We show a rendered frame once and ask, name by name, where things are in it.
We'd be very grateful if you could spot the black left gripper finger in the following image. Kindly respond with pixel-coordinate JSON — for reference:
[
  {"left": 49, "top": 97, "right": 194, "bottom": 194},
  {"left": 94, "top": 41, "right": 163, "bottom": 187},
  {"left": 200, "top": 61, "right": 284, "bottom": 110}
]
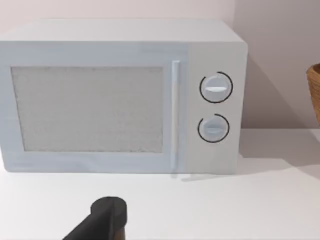
[{"left": 62, "top": 196, "right": 128, "bottom": 240}]

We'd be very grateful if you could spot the pale microwave door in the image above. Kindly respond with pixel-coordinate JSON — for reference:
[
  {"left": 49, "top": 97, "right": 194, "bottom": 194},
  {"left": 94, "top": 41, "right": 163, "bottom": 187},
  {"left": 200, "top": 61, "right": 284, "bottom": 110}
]
[{"left": 0, "top": 41, "right": 189, "bottom": 175}]

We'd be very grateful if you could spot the pale microwave oven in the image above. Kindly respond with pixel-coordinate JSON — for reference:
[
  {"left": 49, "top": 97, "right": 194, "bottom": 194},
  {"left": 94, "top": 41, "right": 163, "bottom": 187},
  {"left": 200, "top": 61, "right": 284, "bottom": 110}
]
[{"left": 0, "top": 19, "right": 249, "bottom": 176}]

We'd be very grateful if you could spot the pale round microwave knob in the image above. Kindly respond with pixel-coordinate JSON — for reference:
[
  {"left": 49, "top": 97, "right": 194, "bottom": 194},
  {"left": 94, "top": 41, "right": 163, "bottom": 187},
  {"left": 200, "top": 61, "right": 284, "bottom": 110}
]
[
  {"left": 201, "top": 74, "right": 231, "bottom": 101},
  {"left": 199, "top": 116, "right": 228, "bottom": 141}
]

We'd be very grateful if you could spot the brown woven basket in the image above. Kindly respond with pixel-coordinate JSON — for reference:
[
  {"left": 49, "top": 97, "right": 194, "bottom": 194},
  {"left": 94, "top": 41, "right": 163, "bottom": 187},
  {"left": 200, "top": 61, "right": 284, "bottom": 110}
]
[{"left": 306, "top": 63, "right": 320, "bottom": 126}]

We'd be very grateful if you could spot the pale microwave door handle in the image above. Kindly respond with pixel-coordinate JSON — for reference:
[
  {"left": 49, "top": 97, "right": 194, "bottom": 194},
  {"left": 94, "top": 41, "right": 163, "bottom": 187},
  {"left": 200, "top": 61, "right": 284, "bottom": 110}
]
[{"left": 171, "top": 59, "right": 182, "bottom": 174}]

